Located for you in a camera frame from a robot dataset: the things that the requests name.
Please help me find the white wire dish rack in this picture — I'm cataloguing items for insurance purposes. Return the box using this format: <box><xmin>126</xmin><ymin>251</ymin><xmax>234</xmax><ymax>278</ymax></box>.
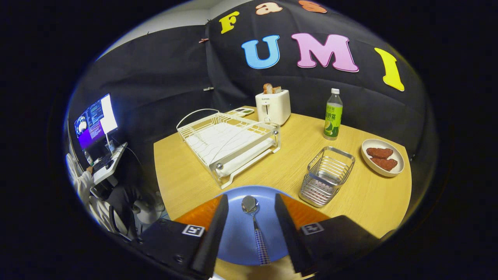
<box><xmin>176</xmin><ymin>108</ymin><xmax>281</xmax><ymax>189</ymax></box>

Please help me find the black backdrop cloth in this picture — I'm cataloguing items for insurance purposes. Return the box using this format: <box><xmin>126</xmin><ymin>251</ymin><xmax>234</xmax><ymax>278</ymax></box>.
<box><xmin>68</xmin><ymin>0</ymin><xmax>438</xmax><ymax>187</ymax></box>

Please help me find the checked handle metal spoon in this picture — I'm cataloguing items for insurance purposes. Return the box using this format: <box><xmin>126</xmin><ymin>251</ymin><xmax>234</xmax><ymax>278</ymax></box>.
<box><xmin>241</xmin><ymin>196</ymin><xmax>271</xmax><ymax>266</ymax></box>

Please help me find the computer monitor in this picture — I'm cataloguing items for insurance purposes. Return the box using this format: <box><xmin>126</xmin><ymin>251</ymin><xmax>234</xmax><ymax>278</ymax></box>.
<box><xmin>74</xmin><ymin>93</ymin><xmax>118</xmax><ymax>150</ymax></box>

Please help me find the red-brown meat piece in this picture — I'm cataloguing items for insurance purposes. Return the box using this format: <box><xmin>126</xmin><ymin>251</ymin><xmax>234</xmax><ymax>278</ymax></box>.
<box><xmin>370</xmin><ymin>157</ymin><xmax>398</xmax><ymax>172</ymax></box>
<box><xmin>366</xmin><ymin>147</ymin><xmax>394</xmax><ymax>159</ymax></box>

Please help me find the white side desk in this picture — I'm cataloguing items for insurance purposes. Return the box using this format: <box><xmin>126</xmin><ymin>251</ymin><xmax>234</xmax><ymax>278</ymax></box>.
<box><xmin>91</xmin><ymin>142</ymin><xmax>128</xmax><ymax>186</ymax></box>

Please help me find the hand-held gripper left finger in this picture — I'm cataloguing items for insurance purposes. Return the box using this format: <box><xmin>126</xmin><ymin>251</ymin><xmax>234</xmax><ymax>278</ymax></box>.
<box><xmin>132</xmin><ymin>194</ymin><xmax>229</xmax><ymax>277</ymax></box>

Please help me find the white divided sauce tray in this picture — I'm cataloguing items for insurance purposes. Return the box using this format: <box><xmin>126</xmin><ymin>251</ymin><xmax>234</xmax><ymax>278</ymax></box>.
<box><xmin>226</xmin><ymin>107</ymin><xmax>254</xmax><ymax>118</ymax></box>

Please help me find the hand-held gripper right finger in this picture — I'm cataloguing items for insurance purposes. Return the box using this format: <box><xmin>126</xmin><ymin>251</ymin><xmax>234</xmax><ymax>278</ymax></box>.
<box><xmin>275</xmin><ymin>194</ymin><xmax>384</xmax><ymax>275</ymax></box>

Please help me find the blue plate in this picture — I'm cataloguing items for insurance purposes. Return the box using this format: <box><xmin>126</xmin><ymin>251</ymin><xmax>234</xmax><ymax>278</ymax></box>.
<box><xmin>216</xmin><ymin>185</ymin><xmax>290</xmax><ymax>266</ymax></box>

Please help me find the green label drink bottle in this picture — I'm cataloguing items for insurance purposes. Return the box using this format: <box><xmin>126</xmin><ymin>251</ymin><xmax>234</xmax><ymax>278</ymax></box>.
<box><xmin>323</xmin><ymin>88</ymin><xmax>343</xmax><ymax>140</ymax></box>

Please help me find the metal wire basket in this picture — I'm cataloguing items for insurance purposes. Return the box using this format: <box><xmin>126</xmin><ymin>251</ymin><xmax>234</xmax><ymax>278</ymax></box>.
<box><xmin>299</xmin><ymin>146</ymin><xmax>356</xmax><ymax>208</ymax></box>

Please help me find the cream plate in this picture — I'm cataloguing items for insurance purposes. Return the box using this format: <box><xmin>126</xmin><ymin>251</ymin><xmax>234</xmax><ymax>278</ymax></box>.
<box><xmin>361</xmin><ymin>139</ymin><xmax>405</xmax><ymax>178</ymax></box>

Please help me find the white toaster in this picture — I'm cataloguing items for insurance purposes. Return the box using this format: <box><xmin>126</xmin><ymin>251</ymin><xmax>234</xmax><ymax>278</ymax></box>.
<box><xmin>255</xmin><ymin>89</ymin><xmax>291</xmax><ymax>126</ymax></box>

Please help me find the white drip tray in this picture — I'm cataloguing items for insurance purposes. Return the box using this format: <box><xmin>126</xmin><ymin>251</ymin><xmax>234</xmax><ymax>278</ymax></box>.
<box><xmin>187</xmin><ymin>122</ymin><xmax>275</xmax><ymax>177</ymax></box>

